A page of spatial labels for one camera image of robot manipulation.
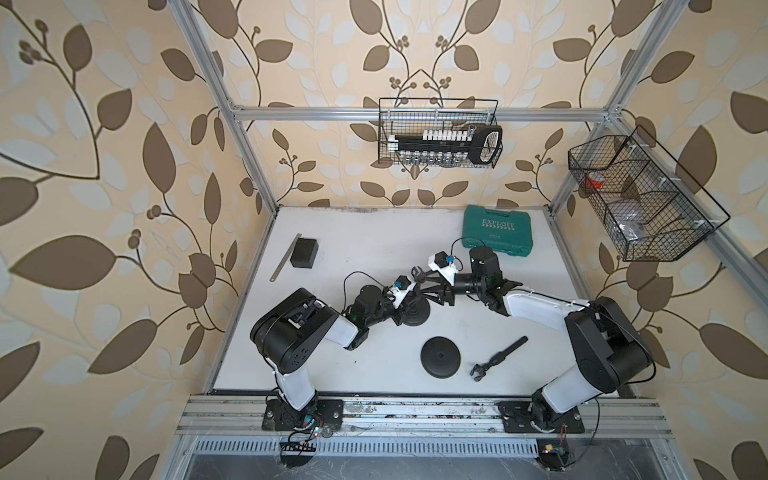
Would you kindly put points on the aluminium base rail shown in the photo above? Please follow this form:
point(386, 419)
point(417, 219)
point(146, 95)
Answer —
point(410, 427)

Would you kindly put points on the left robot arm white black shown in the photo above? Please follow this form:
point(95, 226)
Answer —
point(288, 335)

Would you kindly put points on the small black box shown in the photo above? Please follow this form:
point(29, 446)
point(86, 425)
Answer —
point(304, 253)

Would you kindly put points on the plastic bag in basket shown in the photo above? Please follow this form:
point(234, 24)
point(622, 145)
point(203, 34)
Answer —
point(626, 221)

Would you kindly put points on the black round stand base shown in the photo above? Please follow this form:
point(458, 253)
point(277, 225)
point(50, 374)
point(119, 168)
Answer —
point(414, 311)

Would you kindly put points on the black wire basket right wall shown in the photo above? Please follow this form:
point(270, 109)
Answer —
point(680, 212)

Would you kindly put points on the black wire basket back wall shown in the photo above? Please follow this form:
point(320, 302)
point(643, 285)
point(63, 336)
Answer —
point(412, 115)

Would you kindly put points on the black wire basket wall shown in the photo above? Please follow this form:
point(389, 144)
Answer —
point(680, 212)
point(412, 115)

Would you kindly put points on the socket set rail black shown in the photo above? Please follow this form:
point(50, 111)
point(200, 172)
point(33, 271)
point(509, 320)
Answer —
point(479, 146)

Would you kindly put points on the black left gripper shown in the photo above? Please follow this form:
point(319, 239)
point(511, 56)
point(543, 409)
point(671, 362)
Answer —
point(399, 315)

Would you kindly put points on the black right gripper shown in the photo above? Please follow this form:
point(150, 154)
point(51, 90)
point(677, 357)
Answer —
point(447, 292)

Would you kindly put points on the green plastic tool case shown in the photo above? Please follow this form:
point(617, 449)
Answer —
point(508, 232)

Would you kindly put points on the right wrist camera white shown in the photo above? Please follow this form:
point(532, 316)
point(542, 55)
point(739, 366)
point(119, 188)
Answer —
point(443, 264)

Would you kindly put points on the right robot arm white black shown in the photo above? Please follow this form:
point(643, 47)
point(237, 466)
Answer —
point(608, 351)

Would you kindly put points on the red item in basket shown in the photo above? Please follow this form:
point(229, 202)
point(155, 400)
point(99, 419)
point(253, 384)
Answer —
point(594, 181)

